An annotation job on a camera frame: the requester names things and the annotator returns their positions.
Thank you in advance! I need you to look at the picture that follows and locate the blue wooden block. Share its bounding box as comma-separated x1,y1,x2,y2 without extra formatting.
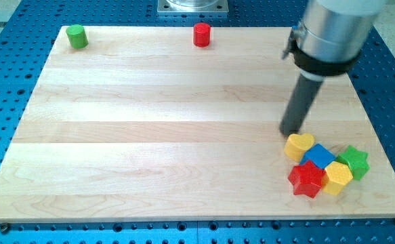
299,144,335,169

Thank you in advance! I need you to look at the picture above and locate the red wooden star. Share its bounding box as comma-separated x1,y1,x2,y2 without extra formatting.
288,160,326,199

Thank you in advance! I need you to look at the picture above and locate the black clamp collar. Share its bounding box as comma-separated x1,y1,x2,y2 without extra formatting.
282,26,361,77

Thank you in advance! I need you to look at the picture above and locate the green wooden cylinder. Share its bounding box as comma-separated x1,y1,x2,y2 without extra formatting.
66,24,88,49

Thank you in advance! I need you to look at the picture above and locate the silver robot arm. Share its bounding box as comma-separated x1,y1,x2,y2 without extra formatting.
279,0,386,137

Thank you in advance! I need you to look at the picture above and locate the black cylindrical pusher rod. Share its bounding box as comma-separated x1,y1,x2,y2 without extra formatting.
279,73,324,136

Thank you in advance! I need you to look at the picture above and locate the yellow wooden heart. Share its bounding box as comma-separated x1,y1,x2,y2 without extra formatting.
284,133,315,163

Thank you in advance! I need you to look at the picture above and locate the red wooden cylinder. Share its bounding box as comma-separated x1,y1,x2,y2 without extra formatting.
193,22,211,47

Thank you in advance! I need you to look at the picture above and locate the green wooden star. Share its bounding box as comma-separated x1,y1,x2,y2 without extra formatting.
336,145,370,181

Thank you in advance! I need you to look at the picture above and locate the light wooden board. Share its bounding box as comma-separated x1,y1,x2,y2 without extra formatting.
0,26,395,223

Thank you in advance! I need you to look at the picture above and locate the yellow wooden hexagon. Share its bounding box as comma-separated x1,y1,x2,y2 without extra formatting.
322,161,353,196

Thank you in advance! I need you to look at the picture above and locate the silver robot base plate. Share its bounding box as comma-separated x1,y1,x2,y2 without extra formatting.
157,0,229,14

